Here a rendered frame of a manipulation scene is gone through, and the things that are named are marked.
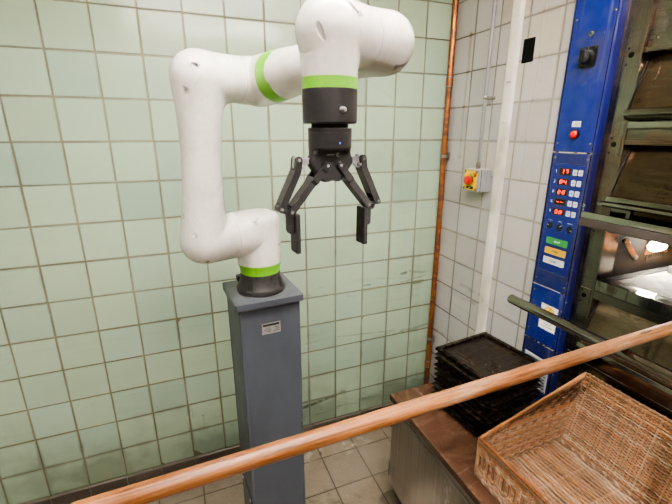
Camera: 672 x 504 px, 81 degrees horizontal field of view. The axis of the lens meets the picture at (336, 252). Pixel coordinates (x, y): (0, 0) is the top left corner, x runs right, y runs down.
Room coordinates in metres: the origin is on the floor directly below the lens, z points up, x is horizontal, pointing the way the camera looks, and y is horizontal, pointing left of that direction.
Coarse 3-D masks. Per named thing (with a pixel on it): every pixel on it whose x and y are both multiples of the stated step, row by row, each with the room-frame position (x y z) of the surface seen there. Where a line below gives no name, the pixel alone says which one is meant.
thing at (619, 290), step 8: (600, 280) 1.26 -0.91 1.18; (608, 280) 1.26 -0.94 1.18; (600, 288) 1.25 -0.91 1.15; (608, 288) 1.23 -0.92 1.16; (616, 288) 1.21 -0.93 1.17; (624, 288) 1.19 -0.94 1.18; (632, 288) 1.19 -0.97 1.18; (616, 296) 1.20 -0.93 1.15; (624, 296) 1.18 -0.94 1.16; (632, 296) 1.16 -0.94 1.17; (640, 296) 1.14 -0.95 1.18; (648, 296) 1.13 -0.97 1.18; (656, 296) 1.13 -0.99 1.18; (664, 296) 1.13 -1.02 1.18; (640, 304) 1.13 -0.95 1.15; (648, 304) 1.11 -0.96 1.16; (656, 304) 1.09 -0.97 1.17; (664, 304) 1.07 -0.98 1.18; (656, 312) 1.09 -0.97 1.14; (664, 312) 1.07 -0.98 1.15
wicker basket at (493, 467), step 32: (576, 384) 1.19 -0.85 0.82; (608, 384) 1.14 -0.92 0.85; (512, 416) 1.09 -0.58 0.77; (544, 416) 1.14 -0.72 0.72; (576, 416) 1.17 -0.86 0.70; (608, 416) 1.09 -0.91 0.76; (640, 416) 1.03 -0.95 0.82; (480, 448) 1.02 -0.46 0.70; (512, 448) 1.09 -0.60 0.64; (544, 448) 1.14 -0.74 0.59; (576, 448) 1.12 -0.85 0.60; (608, 448) 1.05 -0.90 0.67; (640, 448) 0.99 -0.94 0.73; (480, 480) 1.00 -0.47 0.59; (512, 480) 0.90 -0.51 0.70; (544, 480) 1.00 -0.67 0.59; (576, 480) 1.00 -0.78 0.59; (608, 480) 1.00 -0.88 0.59; (640, 480) 0.95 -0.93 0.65
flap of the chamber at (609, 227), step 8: (584, 224) 1.19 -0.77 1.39; (592, 224) 1.17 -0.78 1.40; (600, 224) 1.15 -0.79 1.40; (608, 224) 1.13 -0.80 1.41; (616, 232) 1.10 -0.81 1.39; (624, 232) 1.08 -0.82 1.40; (632, 232) 1.06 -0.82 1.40; (640, 232) 1.04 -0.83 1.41; (648, 232) 1.03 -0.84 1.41; (648, 240) 1.02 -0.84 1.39; (656, 240) 1.00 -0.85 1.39; (664, 240) 0.99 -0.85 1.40
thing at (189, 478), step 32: (576, 352) 0.76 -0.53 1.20; (608, 352) 0.78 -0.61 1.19; (480, 384) 0.65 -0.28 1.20; (512, 384) 0.67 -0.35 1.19; (384, 416) 0.57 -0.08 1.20; (416, 416) 0.59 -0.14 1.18; (256, 448) 0.49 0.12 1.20; (288, 448) 0.50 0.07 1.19; (160, 480) 0.44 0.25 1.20; (192, 480) 0.44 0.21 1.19
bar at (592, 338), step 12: (516, 300) 1.12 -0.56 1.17; (528, 312) 1.08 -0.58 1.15; (540, 312) 1.04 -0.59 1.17; (552, 324) 1.00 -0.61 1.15; (564, 324) 0.96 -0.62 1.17; (576, 324) 0.95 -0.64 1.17; (576, 336) 0.93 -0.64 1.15; (588, 336) 0.90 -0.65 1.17; (600, 336) 0.88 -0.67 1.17; (624, 360) 0.81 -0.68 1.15; (636, 360) 0.79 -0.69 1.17; (648, 360) 0.78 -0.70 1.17; (648, 372) 0.76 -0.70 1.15; (660, 372) 0.74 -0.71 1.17
